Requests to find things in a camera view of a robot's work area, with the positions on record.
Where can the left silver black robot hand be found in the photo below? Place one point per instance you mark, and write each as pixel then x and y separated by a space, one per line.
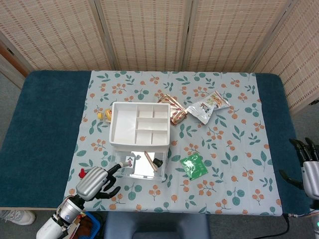
pixel 91 184

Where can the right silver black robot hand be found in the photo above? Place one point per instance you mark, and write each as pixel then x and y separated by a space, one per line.
pixel 311 174

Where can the clear drawer holding small items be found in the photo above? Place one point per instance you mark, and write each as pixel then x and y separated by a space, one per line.
pixel 142 174

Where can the white drawer organizer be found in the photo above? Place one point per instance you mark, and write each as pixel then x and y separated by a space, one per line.
pixel 123 124

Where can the black red small tool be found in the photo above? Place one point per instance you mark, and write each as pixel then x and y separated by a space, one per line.
pixel 81 173

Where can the dark red brown cloth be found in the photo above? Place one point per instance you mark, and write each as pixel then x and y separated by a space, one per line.
pixel 88 225

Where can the blue plastic basket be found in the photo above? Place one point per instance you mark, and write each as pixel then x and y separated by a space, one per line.
pixel 96 225

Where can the brown cardboard strip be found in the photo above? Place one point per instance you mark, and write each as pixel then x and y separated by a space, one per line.
pixel 74 231

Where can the wooden stick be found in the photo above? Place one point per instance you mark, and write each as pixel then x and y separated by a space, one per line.
pixel 150 160

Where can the floral leaf berry tablecloth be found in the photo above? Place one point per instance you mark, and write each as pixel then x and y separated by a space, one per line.
pixel 154 194

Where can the small yellow wrapped candy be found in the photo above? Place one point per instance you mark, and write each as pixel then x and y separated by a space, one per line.
pixel 100 116

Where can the small black cap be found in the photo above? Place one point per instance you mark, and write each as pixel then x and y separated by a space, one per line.
pixel 158 163

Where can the large yellow wrapped candy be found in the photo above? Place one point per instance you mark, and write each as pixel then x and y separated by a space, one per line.
pixel 108 115

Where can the blue grey chair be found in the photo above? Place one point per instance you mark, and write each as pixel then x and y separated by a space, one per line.
pixel 154 226

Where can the white sneaker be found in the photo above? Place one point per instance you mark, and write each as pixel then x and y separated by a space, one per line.
pixel 20 217

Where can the teal blue table cover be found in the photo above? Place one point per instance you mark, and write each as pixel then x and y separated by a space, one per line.
pixel 45 119

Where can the green tea sachet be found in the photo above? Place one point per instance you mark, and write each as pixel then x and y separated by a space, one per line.
pixel 194 166

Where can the red gold snack packet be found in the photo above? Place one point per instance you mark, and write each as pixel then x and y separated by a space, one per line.
pixel 175 112

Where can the white silver snack bag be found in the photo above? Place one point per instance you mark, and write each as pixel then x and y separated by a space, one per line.
pixel 205 108

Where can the brown wooden board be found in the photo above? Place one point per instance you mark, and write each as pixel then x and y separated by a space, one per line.
pixel 15 59

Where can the bamboo folding screen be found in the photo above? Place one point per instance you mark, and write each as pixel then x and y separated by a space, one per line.
pixel 147 32

